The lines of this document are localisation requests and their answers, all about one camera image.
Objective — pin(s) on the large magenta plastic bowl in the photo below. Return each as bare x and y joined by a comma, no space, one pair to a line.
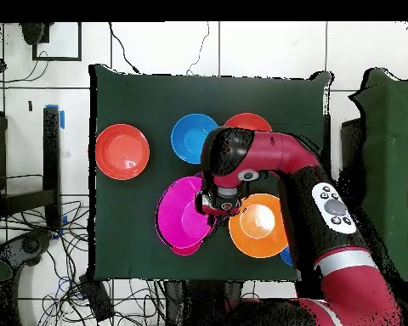
180,217

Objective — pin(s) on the small crimson plastic bowl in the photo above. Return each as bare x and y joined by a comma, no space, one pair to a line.
185,251

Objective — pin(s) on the red-orange plastic bowl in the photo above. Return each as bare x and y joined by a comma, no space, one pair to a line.
122,151
248,121

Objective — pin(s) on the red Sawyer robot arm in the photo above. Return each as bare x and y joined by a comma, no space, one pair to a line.
353,288

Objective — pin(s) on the large orange plastic bowl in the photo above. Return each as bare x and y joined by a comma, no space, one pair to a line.
258,237

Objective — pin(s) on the light blue plastic bowl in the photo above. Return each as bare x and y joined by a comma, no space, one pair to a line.
190,139

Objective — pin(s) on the small dark blue bowl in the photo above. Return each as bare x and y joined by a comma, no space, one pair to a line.
286,256

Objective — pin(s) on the dark green tablecloth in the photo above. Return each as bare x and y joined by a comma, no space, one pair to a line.
156,98

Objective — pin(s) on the black box beside table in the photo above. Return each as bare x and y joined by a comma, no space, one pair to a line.
352,146

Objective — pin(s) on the black power brick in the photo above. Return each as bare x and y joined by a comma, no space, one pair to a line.
97,299

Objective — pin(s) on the black office chair base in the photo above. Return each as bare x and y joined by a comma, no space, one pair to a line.
30,245

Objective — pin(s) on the person's black shoe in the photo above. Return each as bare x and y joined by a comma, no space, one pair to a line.
34,32

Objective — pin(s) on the black bench frame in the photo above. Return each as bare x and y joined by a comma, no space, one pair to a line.
51,152

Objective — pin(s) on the black square floor frame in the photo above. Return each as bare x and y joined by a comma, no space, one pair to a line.
79,40

